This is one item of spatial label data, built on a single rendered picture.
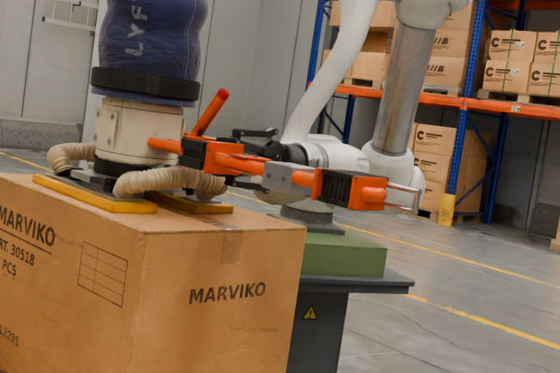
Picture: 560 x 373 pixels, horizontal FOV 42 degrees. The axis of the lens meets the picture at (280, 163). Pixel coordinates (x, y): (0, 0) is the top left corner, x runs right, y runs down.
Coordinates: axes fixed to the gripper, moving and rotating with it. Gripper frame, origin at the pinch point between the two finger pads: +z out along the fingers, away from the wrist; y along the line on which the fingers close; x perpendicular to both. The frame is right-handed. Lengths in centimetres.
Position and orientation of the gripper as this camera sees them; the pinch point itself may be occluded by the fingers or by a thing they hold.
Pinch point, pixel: (214, 156)
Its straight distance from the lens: 136.6
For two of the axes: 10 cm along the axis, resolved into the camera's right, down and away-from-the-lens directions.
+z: -7.3, -0.6, -6.8
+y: -1.5, 9.9, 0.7
